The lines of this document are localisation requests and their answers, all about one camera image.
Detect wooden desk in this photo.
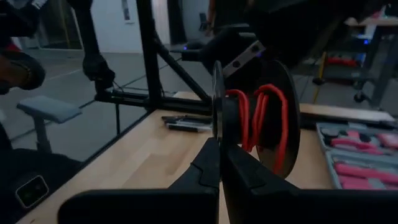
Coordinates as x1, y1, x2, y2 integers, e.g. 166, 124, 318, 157
343, 15, 398, 108

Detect black wire spool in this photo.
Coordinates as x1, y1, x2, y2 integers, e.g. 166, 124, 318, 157
212, 59, 302, 180

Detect red-handled pliers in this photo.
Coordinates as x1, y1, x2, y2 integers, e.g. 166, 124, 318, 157
329, 136, 386, 156

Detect grey tool kit case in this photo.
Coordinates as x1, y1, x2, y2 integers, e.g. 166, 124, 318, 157
315, 121, 398, 190

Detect grey padded stool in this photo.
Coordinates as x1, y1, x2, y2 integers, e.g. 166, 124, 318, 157
17, 95, 83, 153

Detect red-handled screwdriver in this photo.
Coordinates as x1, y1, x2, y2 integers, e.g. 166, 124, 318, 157
340, 182, 398, 190

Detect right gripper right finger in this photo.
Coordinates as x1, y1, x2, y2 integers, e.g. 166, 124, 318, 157
220, 144, 297, 192

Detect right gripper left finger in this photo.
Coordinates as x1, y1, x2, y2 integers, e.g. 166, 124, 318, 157
169, 138, 221, 190

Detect black wire stripper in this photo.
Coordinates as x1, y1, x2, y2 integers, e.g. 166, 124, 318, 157
161, 114, 214, 124

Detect small black device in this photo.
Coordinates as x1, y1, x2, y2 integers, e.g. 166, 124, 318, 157
15, 174, 50, 209

